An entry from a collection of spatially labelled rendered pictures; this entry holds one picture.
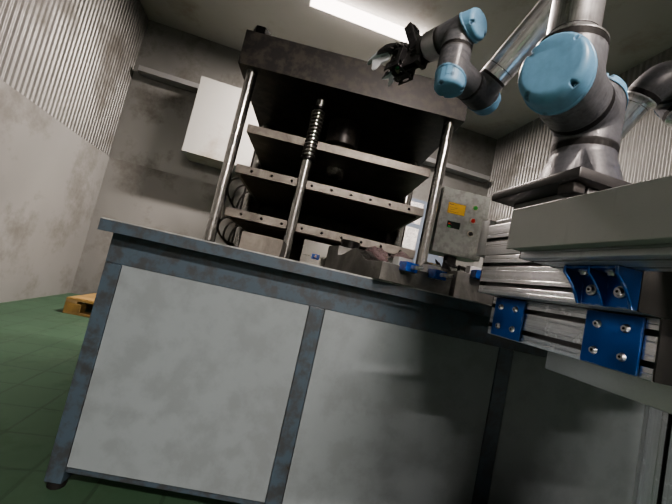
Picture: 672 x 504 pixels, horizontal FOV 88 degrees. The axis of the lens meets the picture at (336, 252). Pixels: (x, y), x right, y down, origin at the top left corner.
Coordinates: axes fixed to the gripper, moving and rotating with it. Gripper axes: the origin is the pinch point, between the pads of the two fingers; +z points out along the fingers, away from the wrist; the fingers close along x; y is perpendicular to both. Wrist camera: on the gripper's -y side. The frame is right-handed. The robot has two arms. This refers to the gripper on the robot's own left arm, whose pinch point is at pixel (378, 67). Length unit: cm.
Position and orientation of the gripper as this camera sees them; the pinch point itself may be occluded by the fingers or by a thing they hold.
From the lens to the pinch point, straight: 125.4
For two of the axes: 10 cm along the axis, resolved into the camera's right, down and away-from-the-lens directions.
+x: 7.3, 3.5, 5.9
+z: -6.1, -0.6, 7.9
